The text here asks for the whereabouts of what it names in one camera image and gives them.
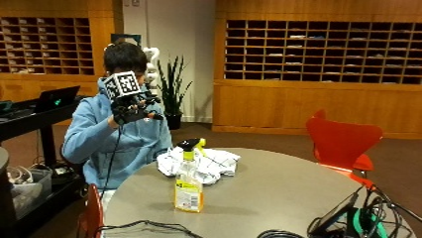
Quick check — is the yellow spray bottle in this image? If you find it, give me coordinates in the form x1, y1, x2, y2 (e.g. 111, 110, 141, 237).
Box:
173, 138, 207, 213

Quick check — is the black glove cable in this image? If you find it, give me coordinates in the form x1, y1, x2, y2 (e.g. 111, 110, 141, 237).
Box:
98, 124, 123, 202

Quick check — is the black laptop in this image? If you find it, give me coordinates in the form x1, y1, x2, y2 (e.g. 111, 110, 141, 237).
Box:
0, 85, 81, 120

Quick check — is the black side table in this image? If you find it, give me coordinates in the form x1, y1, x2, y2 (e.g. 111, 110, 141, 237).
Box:
0, 95, 89, 238

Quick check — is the grey storage bin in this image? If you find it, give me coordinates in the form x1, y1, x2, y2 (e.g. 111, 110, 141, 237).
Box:
6, 168, 54, 220

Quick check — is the potted green plant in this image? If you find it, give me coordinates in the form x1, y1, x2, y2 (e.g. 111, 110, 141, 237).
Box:
155, 55, 194, 131

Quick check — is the the person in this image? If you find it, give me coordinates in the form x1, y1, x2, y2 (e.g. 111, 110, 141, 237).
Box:
61, 41, 174, 212

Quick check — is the white marker cube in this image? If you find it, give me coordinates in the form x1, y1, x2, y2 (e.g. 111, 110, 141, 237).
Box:
102, 70, 143, 101

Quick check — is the black tablet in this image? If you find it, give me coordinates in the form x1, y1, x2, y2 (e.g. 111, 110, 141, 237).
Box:
310, 191, 360, 238

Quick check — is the black table cable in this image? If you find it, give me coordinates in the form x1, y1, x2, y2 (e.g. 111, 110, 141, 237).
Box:
93, 219, 205, 238

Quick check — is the tangle of black cables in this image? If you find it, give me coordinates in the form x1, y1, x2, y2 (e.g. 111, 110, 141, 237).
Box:
255, 184, 422, 238

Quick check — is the wooden pigeonhole shelf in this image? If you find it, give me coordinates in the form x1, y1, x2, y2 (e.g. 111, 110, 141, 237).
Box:
0, 16, 95, 76
222, 19, 422, 85

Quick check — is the red chair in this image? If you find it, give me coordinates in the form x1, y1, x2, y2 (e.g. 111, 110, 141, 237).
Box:
77, 183, 105, 238
304, 109, 384, 190

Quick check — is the white checked cloth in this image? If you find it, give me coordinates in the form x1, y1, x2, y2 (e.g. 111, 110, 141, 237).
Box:
155, 146, 240, 185

